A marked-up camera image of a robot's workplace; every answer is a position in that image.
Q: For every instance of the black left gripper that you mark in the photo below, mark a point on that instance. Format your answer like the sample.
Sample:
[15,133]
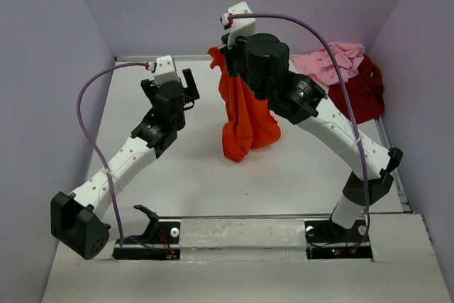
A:
[190,89]

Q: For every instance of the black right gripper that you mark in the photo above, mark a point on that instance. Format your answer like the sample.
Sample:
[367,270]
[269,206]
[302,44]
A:
[241,43]

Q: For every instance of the orange t shirt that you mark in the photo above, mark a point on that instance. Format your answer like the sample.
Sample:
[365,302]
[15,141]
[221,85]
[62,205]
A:
[250,125]

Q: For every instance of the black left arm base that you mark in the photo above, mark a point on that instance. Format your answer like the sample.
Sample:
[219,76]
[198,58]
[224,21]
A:
[159,240]

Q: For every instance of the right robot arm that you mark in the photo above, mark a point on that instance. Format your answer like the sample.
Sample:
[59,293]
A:
[305,104]

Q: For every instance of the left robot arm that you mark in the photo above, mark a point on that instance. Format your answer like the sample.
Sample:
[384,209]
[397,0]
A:
[76,217]

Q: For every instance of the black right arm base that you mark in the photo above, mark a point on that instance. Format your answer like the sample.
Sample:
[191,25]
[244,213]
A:
[328,241]

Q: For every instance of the pink t shirt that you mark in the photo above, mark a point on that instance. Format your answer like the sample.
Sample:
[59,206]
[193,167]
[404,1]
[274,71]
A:
[319,66]

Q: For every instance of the dark red t shirt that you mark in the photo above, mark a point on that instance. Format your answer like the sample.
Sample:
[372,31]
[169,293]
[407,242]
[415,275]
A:
[365,92]

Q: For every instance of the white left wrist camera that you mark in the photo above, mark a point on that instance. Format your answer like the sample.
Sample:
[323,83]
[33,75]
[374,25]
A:
[164,70]

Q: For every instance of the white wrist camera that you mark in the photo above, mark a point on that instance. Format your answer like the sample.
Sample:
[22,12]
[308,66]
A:
[241,27]
[164,70]

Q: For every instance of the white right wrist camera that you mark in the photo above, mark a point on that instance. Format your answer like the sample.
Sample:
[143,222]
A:
[241,27]

